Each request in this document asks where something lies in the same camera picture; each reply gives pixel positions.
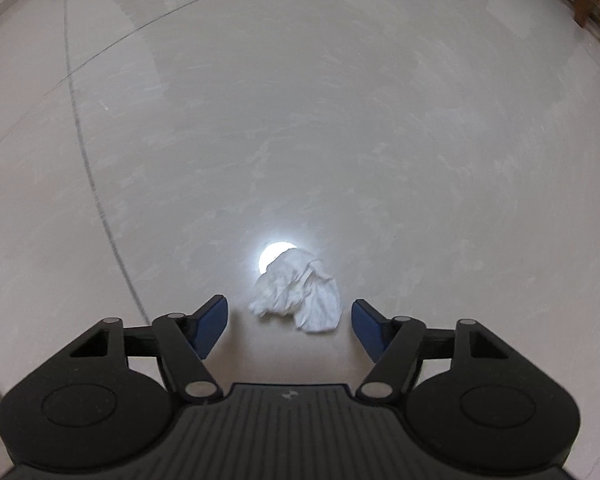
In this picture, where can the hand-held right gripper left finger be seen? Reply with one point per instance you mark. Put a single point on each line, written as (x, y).
(210, 327)

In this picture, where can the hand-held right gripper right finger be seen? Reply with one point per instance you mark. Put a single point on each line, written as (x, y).
(369, 327)

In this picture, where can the white tissue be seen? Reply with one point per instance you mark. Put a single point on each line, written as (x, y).
(300, 295)

